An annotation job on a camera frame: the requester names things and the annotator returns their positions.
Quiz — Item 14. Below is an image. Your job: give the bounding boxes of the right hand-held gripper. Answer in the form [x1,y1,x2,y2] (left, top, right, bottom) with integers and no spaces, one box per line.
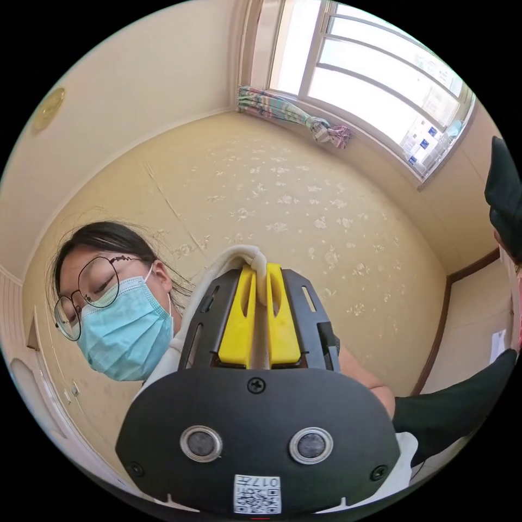
[484,135,522,264]

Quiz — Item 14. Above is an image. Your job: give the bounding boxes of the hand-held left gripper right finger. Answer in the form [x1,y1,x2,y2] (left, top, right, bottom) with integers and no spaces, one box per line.
[266,263,301,365]

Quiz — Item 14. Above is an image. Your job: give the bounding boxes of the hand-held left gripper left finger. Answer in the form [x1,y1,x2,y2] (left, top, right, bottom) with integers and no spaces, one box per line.
[217,265,257,364]

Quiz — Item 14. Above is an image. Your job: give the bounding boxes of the white long sleeve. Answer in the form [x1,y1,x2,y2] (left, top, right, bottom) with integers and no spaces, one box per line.
[195,244,419,488]

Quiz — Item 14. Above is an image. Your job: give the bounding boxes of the person's body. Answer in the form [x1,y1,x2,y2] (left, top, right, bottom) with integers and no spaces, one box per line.
[52,220,397,423]

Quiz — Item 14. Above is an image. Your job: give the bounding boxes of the window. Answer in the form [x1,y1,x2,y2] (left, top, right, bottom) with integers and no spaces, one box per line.
[267,0,479,185]

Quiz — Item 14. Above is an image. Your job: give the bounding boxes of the white door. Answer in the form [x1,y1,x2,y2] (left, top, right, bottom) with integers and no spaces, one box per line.
[9,303,125,484]

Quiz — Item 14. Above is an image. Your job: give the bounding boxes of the striped pastel curtain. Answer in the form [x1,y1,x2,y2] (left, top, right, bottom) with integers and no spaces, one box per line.
[237,84,353,151]

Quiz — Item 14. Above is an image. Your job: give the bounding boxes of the round ceiling lamp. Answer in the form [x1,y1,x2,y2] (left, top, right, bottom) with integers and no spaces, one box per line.
[31,87,66,132]

